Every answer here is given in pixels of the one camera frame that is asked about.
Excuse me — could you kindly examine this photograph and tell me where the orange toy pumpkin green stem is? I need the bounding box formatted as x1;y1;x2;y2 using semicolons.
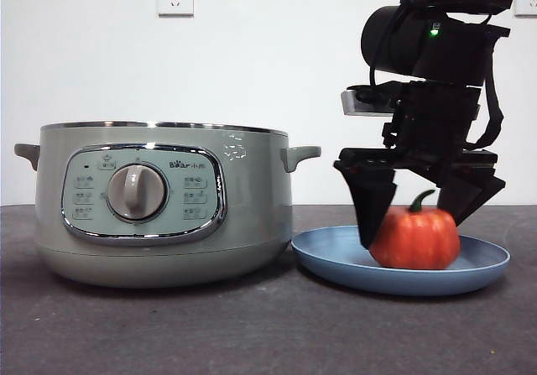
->
368;189;461;271

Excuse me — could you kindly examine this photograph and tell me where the blue round plate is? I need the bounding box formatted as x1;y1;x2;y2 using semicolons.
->
289;224;512;298

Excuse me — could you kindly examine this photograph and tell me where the pale green electric steamer pot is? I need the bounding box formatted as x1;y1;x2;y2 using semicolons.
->
13;119;323;289

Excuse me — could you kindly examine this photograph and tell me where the black cable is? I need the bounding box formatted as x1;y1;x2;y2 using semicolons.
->
367;0;425;89
464;12;506;150

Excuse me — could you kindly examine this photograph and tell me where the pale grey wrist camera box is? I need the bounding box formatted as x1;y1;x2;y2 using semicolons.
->
340;84;400;118

